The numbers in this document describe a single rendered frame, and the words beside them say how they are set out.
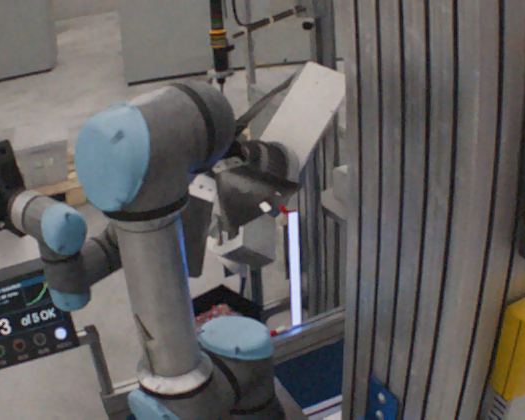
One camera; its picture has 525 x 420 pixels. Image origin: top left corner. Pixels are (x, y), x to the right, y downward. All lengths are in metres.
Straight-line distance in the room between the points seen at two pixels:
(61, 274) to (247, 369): 0.34
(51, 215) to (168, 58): 6.31
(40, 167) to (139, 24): 2.99
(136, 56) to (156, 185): 6.52
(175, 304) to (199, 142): 0.22
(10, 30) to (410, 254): 8.30
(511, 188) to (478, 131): 0.09
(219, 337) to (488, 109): 0.60
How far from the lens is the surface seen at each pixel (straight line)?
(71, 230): 1.05
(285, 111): 2.17
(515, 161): 0.69
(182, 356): 0.93
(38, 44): 8.86
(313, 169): 2.13
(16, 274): 1.36
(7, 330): 1.37
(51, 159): 4.61
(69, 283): 1.11
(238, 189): 1.74
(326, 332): 1.78
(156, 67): 7.32
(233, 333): 1.06
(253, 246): 1.85
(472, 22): 0.61
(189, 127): 0.79
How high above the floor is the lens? 1.91
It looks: 27 degrees down
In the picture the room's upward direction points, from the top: 4 degrees counter-clockwise
